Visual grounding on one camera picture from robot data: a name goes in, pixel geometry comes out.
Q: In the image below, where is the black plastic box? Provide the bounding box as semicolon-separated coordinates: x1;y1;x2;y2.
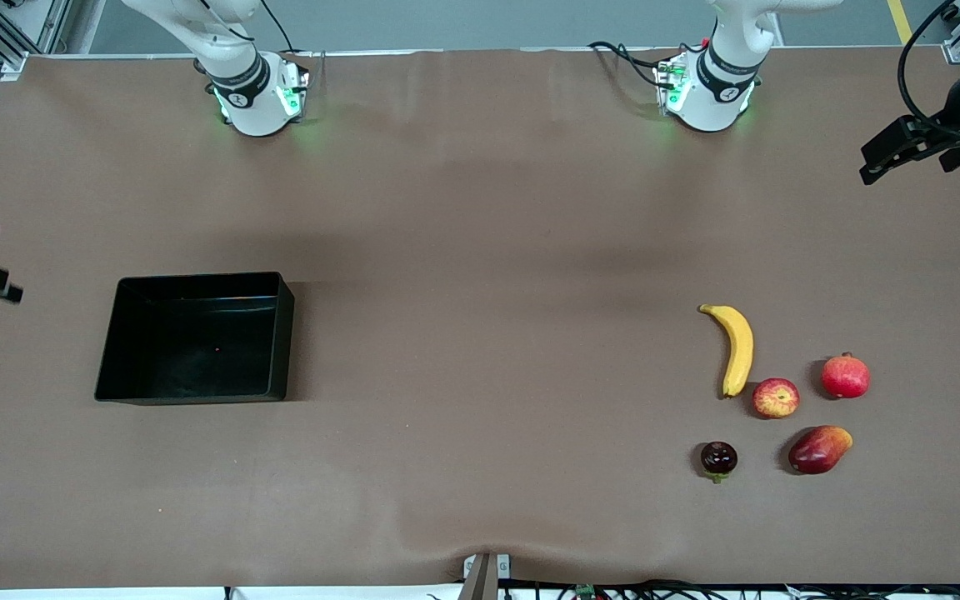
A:
94;271;296;406

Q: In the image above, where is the yellow banana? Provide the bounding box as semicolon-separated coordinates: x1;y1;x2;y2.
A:
698;303;755;399

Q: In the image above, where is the red yellow apple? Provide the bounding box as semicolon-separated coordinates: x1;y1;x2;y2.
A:
752;377;801;420

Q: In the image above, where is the red pomegranate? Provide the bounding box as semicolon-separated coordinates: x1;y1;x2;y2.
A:
820;352;872;401

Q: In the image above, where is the red yellow mango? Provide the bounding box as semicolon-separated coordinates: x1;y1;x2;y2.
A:
787;425;854;476

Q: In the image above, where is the dark purple mangosteen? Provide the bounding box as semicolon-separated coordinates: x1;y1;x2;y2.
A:
699;441;739;485

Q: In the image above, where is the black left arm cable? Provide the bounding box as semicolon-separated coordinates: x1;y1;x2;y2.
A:
899;0;960;138

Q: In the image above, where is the black left base cable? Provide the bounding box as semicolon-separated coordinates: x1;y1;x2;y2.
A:
588;40;668;88

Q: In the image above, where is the black base cable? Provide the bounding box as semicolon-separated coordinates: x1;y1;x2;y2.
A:
588;40;668;88
259;0;293;53

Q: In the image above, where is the black right base cable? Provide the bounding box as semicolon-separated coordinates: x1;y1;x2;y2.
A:
259;0;293;53

